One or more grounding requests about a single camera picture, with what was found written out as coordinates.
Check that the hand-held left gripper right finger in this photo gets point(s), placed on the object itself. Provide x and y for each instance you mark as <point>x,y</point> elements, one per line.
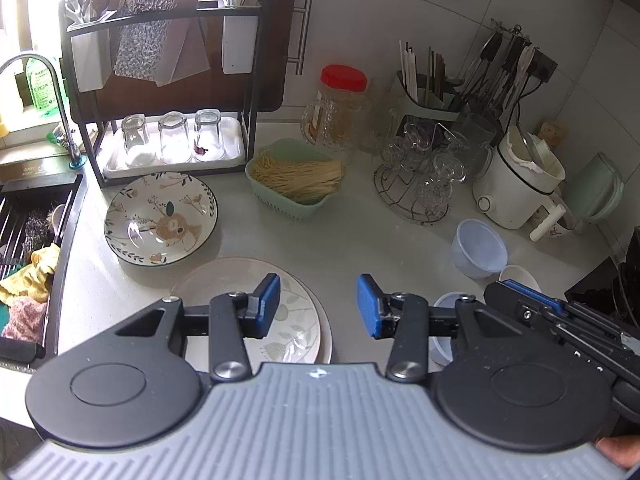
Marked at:
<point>369,306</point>

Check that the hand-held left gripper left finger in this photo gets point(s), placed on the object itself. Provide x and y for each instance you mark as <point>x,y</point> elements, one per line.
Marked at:
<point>270,294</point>

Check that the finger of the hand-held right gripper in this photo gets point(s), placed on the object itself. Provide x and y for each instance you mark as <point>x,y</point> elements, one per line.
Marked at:
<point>535,296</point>

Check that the small white bowl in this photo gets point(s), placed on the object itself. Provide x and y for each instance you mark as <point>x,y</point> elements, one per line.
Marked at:
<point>520,275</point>

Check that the beige leaf plate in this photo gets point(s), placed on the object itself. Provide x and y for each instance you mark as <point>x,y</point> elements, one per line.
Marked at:
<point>295,320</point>

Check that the pale blue plastic bowl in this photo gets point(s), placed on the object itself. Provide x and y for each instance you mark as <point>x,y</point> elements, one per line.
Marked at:
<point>477,250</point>

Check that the floral deer plate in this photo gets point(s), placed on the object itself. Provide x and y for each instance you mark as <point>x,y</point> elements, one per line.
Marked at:
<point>160,220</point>

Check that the person's right hand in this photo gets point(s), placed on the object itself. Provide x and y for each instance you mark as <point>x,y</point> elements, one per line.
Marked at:
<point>625,452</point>

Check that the green plastic basket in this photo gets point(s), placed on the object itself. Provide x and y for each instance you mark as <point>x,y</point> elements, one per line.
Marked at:
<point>280,207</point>

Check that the white rice cooker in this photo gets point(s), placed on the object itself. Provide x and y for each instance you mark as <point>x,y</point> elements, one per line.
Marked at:
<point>510,195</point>

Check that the dry noodles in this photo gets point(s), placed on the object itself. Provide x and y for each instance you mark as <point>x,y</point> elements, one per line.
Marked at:
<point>300,177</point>

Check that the white drip tray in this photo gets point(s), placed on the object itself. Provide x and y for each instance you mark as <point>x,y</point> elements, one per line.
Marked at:
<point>230,157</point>

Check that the large glass pitcher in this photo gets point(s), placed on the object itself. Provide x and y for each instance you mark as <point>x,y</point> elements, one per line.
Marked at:
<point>475,135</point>

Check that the patterned glass mug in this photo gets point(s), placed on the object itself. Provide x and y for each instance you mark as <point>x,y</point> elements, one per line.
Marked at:
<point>320,127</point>

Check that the clear drinking glass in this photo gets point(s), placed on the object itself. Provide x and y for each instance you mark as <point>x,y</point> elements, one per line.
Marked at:
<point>174,132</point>
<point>135,135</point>
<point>207,130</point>

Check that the tall patterned glass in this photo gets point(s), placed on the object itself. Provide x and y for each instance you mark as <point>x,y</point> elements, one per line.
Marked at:
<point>382,120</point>

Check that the black metal dish rack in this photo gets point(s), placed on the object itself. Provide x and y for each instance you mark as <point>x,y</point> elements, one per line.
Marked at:
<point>250,100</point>

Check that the green chopstick holder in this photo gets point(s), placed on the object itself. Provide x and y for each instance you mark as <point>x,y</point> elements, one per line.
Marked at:
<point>425,105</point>

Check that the kitchen sink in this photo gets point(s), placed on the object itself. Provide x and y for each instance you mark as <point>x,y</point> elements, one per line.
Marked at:
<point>60,220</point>

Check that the plastic jar red lid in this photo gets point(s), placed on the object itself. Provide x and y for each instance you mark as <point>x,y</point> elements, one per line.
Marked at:
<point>342,80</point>

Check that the hanging kitchen utensils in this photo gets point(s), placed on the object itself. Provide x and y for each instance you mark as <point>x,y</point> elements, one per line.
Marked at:
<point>492,70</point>

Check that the steel wool scrubber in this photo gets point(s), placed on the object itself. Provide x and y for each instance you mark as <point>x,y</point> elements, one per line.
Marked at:
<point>37,230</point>

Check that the yellow rag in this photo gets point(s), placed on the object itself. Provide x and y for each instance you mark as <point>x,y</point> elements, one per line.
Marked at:
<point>27,280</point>

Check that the pink rag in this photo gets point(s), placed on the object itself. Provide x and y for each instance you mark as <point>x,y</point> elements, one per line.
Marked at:
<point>25,320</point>

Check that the white utensil holder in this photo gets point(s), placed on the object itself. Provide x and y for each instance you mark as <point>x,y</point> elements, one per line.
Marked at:
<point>240,42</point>
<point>90,60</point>

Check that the steel faucet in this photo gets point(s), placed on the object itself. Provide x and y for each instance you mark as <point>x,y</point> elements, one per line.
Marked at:
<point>62,105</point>

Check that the patterned grey cloth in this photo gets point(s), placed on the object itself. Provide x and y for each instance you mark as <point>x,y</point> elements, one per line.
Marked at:
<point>142,35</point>

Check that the green detergent bottle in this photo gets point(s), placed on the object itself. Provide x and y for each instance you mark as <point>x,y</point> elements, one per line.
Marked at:
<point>42,85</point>

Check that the black wall socket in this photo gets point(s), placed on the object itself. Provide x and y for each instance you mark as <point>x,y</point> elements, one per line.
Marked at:
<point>542,67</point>

